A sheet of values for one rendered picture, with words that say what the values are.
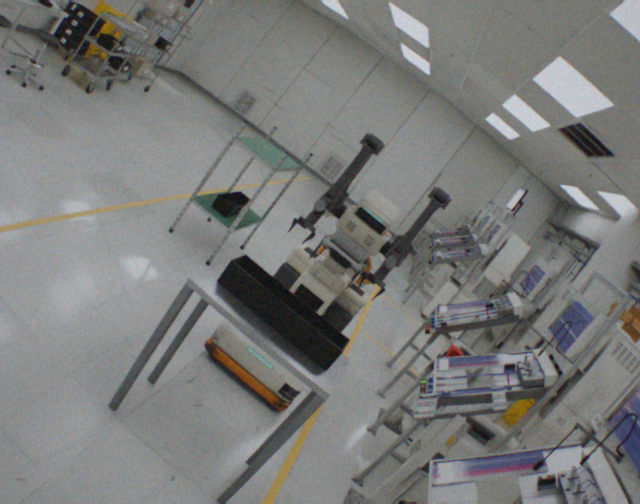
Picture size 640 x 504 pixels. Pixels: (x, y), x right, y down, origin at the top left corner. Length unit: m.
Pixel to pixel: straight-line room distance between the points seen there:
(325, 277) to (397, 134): 8.79
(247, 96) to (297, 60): 1.34
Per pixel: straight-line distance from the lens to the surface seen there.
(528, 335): 4.70
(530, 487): 2.31
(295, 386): 3.33
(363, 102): 11.93
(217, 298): 2.23
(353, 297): 3.45
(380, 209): 3.05
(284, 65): 12.36
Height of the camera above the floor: 1.68
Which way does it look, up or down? 14 degrees down
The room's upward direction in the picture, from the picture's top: 38 degrees clockwise
